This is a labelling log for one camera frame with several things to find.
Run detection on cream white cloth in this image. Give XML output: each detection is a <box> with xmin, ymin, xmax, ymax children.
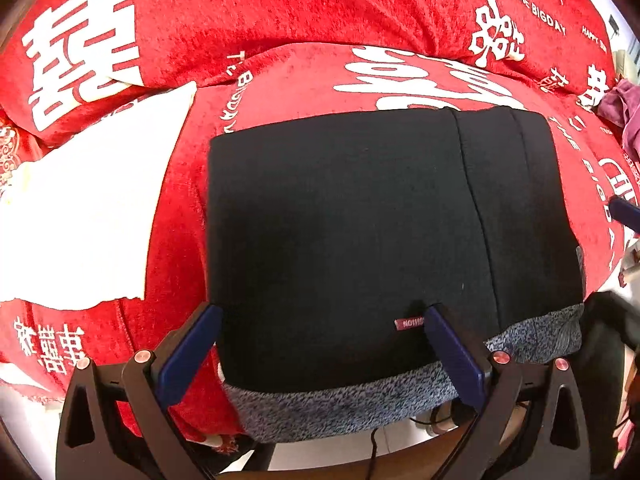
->
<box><xmin>1</xmin><ymin>82</ymin><xmax>196</xmax><ymax>311</ymax></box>

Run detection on red blanket white characters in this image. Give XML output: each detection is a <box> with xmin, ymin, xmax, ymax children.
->
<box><xmin>0</xmin><ymin>0</ymin><xmax>640</xmax><ymax>453</ymax></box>

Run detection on purple cloth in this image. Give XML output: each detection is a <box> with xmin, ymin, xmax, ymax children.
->
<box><xmin>597</xmin><ymin>78</ymin><xmax>640</xmax><ymax>162</ymax></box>

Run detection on black pants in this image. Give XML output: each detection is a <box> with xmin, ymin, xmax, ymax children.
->
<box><xmin>208</xmin><ymin>107</ymin><xmax>584</xmax><ymax>393</ymax></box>

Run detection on red gold embroidered pillow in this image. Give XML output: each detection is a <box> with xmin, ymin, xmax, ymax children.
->
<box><xmin>0</xmin><ymin>110</ymin><xmax>48</xmax><ymax>191</ymax></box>

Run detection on black cable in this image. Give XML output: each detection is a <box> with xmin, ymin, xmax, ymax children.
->
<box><xmin>366</xmin><ymin>404</ymin><xmax>452</xmax><ymax>480</ymax></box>

